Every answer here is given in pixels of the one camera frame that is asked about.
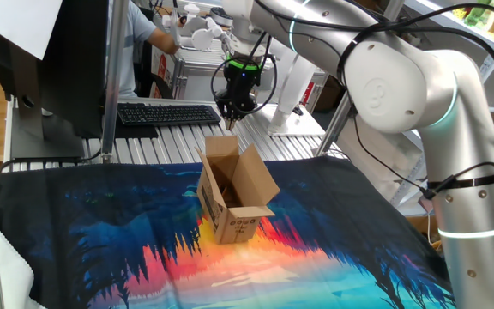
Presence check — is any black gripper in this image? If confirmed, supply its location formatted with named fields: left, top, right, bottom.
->
left=214, top=66, right=263, bottom=131

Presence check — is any brown cardboard box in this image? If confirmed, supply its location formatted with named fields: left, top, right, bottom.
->
left=195, top=135, right=281, bottom=245

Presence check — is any cardboard box on floor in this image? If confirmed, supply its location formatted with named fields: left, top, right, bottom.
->
left=405, top=214, right=445, bottom=254

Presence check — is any silver aluminium equipment case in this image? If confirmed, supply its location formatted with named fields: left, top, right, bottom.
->
left=150, top=42, right=329, bottom=115

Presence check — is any black keyboard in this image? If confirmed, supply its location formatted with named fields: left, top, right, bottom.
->
left=117, top=101, right=222, bottom=127

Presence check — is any white jointed handheld device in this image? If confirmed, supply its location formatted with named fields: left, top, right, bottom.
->
left=160, top=3, right=231, bottom=51

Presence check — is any black desk mat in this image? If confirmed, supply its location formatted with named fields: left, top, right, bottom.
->
left=100, top=115, right=160, bottom=140

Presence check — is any black round disc device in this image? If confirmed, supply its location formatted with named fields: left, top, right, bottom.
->
left=209, top=6, right=235, bottom=27

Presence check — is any person in grey shirt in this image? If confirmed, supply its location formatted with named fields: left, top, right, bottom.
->
left=117, top=0, right=179, bottom=99

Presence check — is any black monitor with stand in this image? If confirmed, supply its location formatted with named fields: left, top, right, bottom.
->
left=0, top=0, right=110, bottom=162

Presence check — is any forest sunset print cloth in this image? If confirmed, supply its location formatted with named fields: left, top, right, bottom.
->
left=0, top=154, right=456, bottom=309

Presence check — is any white paper sheet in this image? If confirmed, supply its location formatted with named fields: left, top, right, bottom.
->
left=0, top=0, right=63, bottom=61

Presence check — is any green flange ring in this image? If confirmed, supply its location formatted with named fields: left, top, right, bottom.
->
left=225, top=54, right=265, bottom=72

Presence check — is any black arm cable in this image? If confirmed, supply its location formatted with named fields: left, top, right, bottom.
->
left=210, top=0, right=494, bottom=203

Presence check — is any aluminium frame strut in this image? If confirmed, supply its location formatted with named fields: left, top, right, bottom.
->
left=315, top=0, right=405, bottom=158

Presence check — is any black monitor cable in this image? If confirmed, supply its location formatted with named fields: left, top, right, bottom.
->
left=0, top=148, right=103, bottom=173

